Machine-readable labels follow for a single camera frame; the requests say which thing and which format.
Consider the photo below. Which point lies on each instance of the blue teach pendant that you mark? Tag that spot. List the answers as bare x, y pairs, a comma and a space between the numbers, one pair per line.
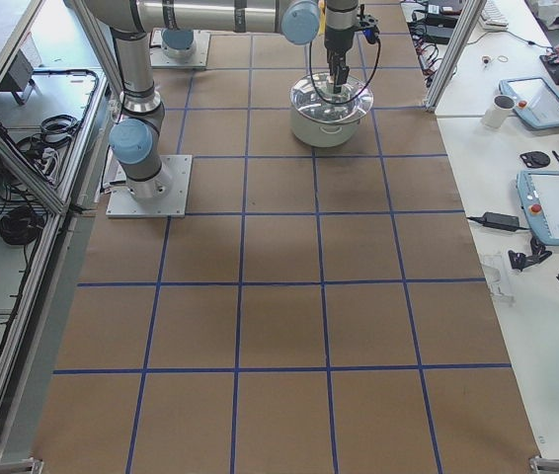
538, 192
537, 101

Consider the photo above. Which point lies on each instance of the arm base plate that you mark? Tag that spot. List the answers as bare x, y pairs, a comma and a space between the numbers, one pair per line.
179, 49
164, 195

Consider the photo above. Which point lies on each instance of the pale green cooking pot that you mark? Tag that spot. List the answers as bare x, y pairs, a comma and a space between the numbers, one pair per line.
319, 134

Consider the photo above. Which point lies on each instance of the glass pot lid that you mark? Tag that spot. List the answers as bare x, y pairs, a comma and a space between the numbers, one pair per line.
313, 97

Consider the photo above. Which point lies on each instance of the black power brick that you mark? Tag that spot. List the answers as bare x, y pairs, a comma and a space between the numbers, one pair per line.
498, 221

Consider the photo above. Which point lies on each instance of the blue teach pendant near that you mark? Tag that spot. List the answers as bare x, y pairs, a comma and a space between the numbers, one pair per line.
538, 192

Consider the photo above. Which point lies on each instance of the blue teach pendant far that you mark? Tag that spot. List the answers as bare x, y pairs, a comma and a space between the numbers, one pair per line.
537, 101

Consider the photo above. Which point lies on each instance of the white mug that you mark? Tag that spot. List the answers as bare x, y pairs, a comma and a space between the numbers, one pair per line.
500, 109

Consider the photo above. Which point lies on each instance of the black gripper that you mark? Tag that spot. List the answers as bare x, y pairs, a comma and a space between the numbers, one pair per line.
337, 40

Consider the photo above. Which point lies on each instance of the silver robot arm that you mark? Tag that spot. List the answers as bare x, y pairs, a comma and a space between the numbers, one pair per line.
184, 27

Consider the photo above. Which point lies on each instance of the aluminium frame post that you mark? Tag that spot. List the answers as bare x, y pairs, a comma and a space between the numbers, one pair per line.
462, 31

